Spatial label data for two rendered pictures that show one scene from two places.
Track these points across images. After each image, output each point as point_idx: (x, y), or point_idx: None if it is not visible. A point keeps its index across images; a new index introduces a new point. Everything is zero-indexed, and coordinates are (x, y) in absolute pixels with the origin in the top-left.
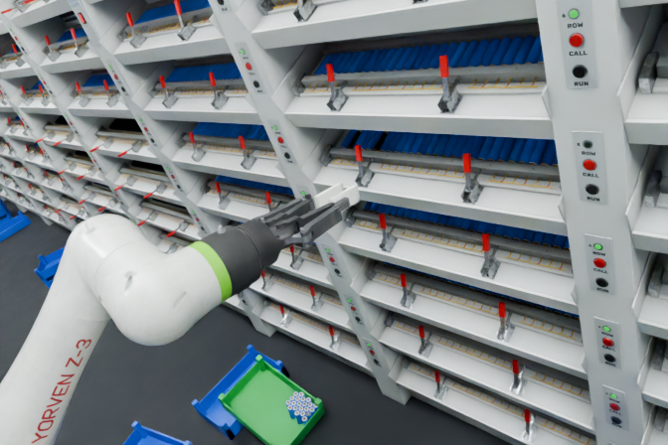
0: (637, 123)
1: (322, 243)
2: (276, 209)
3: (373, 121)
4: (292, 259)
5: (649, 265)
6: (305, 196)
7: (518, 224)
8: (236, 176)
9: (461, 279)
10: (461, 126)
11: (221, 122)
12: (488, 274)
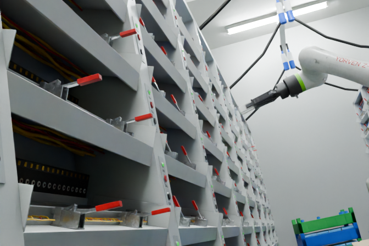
0: (218, 123)
1: (210, 181)
2: (262, 94)
3: (202, 106)
4: (201, 217)
5: None
6: (251, 99)
7: (219, 157)
8: (179, 122)
9: (223, 190)
10: (210, 116)
11: (172, 77)
12: (225, 182)
